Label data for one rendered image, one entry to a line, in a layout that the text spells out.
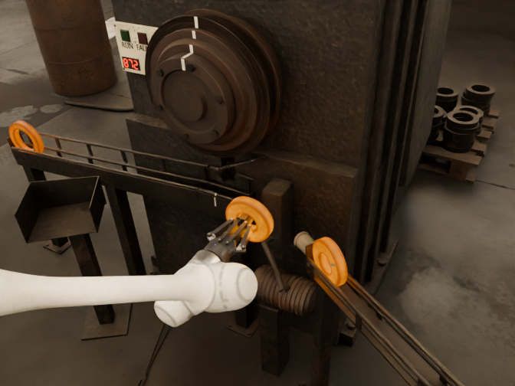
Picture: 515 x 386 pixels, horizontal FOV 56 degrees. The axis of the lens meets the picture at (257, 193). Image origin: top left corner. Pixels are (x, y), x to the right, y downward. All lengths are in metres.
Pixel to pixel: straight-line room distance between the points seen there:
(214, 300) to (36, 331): 1.49
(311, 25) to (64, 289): 0.96
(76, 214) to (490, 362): 1.77
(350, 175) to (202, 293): 0.71
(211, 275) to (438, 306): 1.51
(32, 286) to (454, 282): 1.96
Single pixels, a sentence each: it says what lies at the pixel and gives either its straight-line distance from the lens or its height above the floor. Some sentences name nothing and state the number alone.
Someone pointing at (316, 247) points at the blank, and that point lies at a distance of 1.50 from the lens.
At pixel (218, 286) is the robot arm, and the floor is 0.97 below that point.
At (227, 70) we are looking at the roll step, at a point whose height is 1.22.
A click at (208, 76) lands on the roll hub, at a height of 1.21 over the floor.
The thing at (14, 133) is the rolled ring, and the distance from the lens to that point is 2.54.
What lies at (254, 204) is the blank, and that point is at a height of 0.90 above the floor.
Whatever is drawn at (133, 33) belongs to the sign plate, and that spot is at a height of 1.21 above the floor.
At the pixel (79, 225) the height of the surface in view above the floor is 0.60.
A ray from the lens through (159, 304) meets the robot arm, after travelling 1.22.
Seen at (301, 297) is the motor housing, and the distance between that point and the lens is 1.65.
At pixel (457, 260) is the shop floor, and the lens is 2.66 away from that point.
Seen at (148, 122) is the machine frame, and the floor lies 0.87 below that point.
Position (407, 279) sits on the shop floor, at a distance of 2.49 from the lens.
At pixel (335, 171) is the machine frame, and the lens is 1.59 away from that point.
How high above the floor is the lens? 1.75
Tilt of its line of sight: 36 degrees down
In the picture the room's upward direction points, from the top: 3 degrees counter-clockwise
